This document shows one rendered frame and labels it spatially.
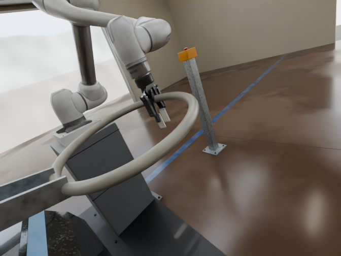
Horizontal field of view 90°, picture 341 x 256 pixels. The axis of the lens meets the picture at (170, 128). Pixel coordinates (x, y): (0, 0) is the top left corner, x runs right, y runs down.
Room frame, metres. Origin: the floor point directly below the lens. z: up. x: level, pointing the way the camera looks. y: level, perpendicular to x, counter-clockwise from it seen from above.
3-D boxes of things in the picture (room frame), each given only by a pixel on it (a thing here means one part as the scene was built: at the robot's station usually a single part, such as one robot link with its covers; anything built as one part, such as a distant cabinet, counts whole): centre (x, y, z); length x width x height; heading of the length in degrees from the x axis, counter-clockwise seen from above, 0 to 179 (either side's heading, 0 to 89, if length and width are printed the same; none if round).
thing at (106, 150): (1.25, 0.64, 0.40); 0.50 x 0.50 x 0.80; 37
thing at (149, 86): (0.73, 0.03, 1.01); 0.08 x 0.07 x 0.09; 148
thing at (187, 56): (1.64, -0.38, 0.54); 0.20 x 0.20 x 1.09; 32
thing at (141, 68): (0.72, 0.03, 1.08); 0.09 x 0.09 x 0.06
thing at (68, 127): (1.24, 0.65, 0.89); 0.22 x 0.18 x 0.06; 128
